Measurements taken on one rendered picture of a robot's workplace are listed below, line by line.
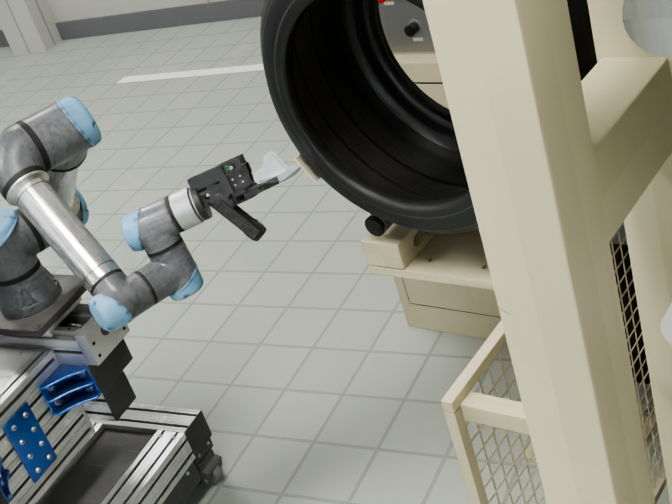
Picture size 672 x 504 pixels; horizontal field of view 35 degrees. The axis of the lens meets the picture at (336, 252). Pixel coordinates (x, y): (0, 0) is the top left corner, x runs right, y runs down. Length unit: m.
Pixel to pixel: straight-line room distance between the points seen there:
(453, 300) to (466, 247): 1.06
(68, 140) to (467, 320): 1.43
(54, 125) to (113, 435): 1.08
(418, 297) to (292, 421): 0.53
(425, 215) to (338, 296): 1.70
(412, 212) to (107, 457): 1.34
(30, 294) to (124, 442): 0.57
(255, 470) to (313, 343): 0.56
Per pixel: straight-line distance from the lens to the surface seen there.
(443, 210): 1.87
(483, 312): 3.12
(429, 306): 3.22
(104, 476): 2.89
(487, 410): 1.42
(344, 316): 3.47
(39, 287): 2.62
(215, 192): 2.04
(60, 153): 2.23
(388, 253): 2.07
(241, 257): 4.00
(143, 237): 2.06
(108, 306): 2.03
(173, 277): 2.07
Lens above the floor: 1.90
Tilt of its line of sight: 30 degrees down
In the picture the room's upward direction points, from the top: 18 degrees counter-clockwise
